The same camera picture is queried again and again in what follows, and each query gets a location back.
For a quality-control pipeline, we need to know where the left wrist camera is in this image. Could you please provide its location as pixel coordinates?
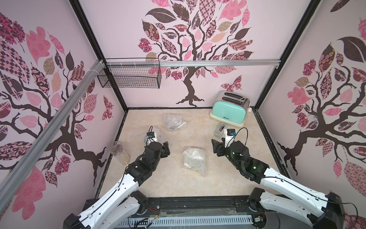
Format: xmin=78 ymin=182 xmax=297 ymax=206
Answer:
xmin=146 ymin=131 xmax=158 ymax=144

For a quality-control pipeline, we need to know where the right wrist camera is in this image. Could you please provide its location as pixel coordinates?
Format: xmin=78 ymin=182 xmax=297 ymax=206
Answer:
xmin=225 ymin=128 xmax=236 ymax=148

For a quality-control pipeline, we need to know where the mint green toaster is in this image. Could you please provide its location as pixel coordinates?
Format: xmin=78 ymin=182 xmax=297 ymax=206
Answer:
xmin=209 ymin=91 xmax=250 ymax=127

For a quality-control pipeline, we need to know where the aluminium rail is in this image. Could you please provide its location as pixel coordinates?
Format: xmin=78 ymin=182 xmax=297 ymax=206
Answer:
xmin=1 ymin=60 xmax=104 ymax=211
xmin=107 ymin=59 xmax=281 ymax=67

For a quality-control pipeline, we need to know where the black corner frame post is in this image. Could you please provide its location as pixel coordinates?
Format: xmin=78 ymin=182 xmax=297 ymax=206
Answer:
xmin=69 ymin=0 xmax=129 ymax=113

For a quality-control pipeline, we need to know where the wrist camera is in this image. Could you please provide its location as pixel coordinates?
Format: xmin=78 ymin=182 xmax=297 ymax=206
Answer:
xmin=225 ymin=128 xmax=236 ymax=148
xmin=146 ymin=131 xmax=158 ymax=144

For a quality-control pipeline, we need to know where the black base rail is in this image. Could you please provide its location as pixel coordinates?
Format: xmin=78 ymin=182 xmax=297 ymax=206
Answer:
xmin=85 ymin=194 xmax=266 ymax=215

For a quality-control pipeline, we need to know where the black wire basket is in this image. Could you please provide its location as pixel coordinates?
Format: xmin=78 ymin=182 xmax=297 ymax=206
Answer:
xmin=98 ymin=57 xmax=162 ymax=89

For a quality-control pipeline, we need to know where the clear drinking glass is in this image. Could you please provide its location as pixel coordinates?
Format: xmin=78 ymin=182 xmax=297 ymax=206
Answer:
xmin=111 ymin=141 xmax=131 ymax=165

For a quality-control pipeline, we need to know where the white slotted cable duct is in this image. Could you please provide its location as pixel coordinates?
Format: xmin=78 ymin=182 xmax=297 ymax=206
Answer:
xmin=115 ymin=215 xmax=254 ymax=229

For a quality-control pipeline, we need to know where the aluminium rail left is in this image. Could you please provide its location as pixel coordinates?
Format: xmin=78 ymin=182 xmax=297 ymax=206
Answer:
xmin=1 ymin=60 xmax=104 ymax=211

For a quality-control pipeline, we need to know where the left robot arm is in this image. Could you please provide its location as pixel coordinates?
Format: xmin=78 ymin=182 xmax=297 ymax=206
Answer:
xmin=63 ymin=141 xmax=170 ymax=229

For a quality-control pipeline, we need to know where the aluminium rail back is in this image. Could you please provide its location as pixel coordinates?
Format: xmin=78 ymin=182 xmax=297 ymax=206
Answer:
xmin=107 ymin=59 xmax=281 ymax=67

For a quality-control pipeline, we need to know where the grey tape dispenser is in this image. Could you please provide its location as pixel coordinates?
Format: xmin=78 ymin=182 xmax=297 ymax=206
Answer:
xmin=214 ymin=123 xmax=227 ymax=138

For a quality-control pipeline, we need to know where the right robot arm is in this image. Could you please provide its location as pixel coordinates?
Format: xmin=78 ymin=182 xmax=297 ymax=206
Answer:
xmin=211 ymin=139 xmax=345 ymax=229

